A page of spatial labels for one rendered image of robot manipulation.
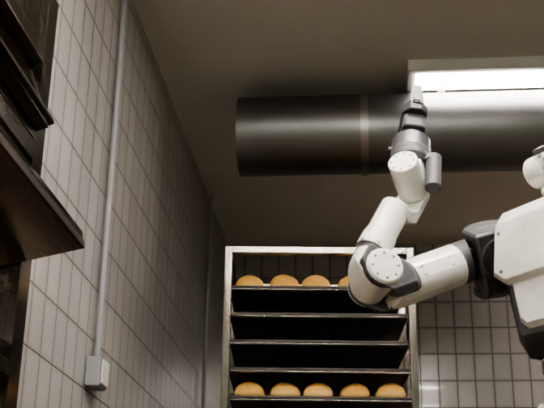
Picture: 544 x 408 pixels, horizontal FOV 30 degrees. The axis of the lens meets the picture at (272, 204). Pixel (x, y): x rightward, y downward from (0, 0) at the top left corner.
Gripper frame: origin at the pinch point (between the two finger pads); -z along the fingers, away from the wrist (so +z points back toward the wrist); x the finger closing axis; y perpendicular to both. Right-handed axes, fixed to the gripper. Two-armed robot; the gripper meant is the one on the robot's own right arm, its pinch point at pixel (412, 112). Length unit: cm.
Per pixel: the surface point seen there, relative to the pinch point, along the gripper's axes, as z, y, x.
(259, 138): -108, 43, -114
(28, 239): 42, 80, -15
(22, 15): -5, 93, 9
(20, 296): 44, 83, -33
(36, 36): -10, 92, -1
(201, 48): -122, 69, -86
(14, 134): 19, 89, -6
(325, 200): -188, 11, -226
